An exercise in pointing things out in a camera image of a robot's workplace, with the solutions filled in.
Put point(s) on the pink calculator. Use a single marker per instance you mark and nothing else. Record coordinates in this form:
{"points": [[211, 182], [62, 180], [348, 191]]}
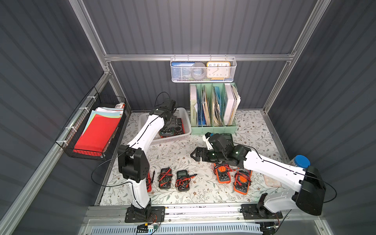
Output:
{"points": [[270, 182]]}

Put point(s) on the yellow alarm clock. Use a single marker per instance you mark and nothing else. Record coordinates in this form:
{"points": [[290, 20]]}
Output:
{"points": [[218, 69]]}

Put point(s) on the orange multimeter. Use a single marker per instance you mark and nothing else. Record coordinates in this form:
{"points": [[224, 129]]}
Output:
{"points": [[222, 171], [242, 181]]}

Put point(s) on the small black multimeter left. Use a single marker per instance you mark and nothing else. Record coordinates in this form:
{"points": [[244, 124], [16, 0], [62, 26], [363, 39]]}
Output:
{"points": [[165, 178]]}

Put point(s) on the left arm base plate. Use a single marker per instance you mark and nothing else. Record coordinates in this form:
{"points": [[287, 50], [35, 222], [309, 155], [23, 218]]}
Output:
{"points": [[149, 215]]}

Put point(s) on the green multimeter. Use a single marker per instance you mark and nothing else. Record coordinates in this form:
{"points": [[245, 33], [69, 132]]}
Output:
{"points": [[229, 138], [167, 132]]}

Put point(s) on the red multimeter with leads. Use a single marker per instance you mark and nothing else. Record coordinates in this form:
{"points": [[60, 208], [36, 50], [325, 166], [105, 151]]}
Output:
{"points": [[179, 130]]}

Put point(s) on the red multimeter near left arm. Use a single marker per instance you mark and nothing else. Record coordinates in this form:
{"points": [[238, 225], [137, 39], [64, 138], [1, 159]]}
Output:
{"points": [[149, 181]]}

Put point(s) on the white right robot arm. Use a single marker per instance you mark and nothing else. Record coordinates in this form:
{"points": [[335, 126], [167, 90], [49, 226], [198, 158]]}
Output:
{"points": [[305, 187]]}

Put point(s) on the small black multimeter right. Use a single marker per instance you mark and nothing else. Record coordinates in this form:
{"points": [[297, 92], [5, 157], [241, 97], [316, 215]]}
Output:
{"points": [[182, 183]]}

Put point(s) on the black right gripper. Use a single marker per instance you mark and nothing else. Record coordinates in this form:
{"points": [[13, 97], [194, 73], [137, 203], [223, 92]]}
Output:
{"points": [[199, 153]]}

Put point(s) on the black wire wall basket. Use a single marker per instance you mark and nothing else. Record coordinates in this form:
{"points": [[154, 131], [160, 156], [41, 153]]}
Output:
{"points": [[73, 131]]}

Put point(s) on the white wire wall basket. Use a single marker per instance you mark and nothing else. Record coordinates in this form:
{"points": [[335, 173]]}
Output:
{"points": [[205, 60]]}

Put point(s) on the white plastic basket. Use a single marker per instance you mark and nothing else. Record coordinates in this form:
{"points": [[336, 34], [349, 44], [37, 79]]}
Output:
{"points": [[179, 113]]}

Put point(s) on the green file organizer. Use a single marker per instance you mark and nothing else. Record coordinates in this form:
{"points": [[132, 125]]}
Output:
{"points": [[213, 107]]}

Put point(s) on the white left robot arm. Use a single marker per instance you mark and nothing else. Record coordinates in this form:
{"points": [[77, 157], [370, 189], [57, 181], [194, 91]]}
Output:
{"points": [[133, 163]]}

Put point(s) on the grey tape roll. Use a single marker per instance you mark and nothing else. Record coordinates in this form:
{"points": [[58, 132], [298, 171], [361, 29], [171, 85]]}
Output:
{"points": [[198, 71]]}

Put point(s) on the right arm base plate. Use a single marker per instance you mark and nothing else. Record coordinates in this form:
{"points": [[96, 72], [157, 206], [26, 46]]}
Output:
{"points": [[258, 210]]}

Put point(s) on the red paper folder stack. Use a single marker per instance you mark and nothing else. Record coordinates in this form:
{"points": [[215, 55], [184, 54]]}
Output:
{"points": [[99, 130]]}

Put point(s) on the blue box in basket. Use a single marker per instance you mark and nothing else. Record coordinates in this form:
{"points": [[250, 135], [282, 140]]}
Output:
{"points": [[181, 71]]}

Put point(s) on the blue lid jar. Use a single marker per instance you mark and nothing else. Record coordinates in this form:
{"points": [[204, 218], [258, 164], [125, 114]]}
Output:
{"points": [[300, 161]]}

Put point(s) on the small black multimeter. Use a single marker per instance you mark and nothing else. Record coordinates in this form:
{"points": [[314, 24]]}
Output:
{"points": [[165, 178], [182, 183]]}

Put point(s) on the white perforated cable duct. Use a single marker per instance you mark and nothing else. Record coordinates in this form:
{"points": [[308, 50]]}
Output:
{"points": [[241, 228]]}

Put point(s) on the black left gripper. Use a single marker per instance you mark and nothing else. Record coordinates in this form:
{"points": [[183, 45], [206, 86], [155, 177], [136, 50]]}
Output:
{"points": [[173, 125]]}

